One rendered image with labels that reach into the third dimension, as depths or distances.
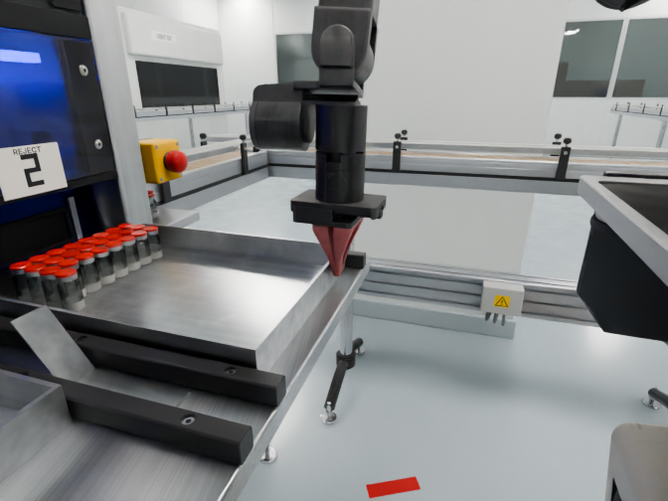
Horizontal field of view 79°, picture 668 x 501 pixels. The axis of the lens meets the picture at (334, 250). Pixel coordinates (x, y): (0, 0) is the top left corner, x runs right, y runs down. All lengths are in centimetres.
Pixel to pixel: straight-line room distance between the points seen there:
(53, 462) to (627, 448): 48
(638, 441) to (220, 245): 55
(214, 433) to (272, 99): 34
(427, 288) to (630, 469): 103
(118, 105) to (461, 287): 111
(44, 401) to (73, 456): 4
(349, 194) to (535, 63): 151
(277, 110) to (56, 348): 31
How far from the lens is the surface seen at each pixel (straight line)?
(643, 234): 28
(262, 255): 62
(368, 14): 46
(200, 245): 67
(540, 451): 166
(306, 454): 151
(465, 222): 196
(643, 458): 50
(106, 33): 75
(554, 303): 148
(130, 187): 76
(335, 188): 46
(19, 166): 64
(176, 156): 79
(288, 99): 47
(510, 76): 189
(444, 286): 143
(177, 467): 32
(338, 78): 44
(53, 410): 37
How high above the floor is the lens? 111
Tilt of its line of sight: 21 degrees down
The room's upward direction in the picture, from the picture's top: straight up
